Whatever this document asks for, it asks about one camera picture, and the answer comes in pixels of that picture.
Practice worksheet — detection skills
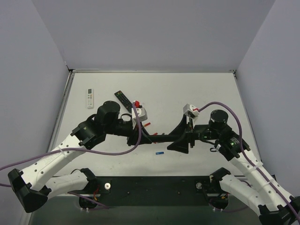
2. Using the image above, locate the aluminium frame rail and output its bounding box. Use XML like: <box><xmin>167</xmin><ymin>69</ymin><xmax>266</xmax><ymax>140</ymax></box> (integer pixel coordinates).
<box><xmin>28</xmin><ymin>174</ymin><xmax>281</xmax><ymax>197</ymax></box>

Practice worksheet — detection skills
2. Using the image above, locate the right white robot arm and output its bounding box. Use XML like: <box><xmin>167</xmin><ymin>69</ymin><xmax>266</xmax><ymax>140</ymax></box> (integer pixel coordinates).
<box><xmin>150</xmin><ymin>105</ymin><xmax>300</xmax><ymax>225</ymax></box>

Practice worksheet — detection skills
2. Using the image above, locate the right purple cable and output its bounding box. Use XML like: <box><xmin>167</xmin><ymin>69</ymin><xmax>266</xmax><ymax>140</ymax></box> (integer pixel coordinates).
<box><xmin>195</xmin><ymin>101</ymin><xmax>300</xmax><ymax>225</ymax></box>

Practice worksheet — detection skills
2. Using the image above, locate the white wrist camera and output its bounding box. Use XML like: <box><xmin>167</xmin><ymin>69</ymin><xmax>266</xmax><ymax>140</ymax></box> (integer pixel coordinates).
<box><xmin>183</xmin><ymin>104</ymin><xmax>199</xmax><ymax>120</ymax></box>
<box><xmin>131</xmin><ymin>101</ymin><xmax>148</xmax><ymax>123</ymax></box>

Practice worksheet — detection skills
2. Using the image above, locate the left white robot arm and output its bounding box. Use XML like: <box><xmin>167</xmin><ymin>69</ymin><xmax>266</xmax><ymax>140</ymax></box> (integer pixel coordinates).
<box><xmin>8</xmin><ymin>101</ymin><xmax>148</xmax><ymax>213</ymax></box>

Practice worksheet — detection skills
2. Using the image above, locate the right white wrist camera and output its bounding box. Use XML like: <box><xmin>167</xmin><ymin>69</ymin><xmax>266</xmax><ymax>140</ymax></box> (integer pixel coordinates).
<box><xmin>183</xmin><ymin>104</ymin><xmax>199</xmax><ymax>120</ymax></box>

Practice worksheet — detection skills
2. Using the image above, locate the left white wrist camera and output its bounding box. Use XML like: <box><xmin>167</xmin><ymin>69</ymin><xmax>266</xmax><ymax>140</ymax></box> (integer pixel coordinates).
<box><xmin>131</xmin><ymin>101</ymin><xmax>148</xmax><ymax>123</ymax></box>

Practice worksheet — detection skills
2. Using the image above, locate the black TV remote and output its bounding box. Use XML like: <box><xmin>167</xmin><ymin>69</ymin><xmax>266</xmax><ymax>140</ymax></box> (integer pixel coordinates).
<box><xmin>114</xmin><ymin>90</ymin><xmax>132</xmax><ymax>113</ymax></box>

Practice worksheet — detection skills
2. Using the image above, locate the white air conditioner remote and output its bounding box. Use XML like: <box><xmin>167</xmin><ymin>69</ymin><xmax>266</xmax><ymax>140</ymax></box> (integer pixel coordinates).
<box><xmin>86</xmin><ymin>88</ymin><xmax>94</xmax><ymax>109</ymax></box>

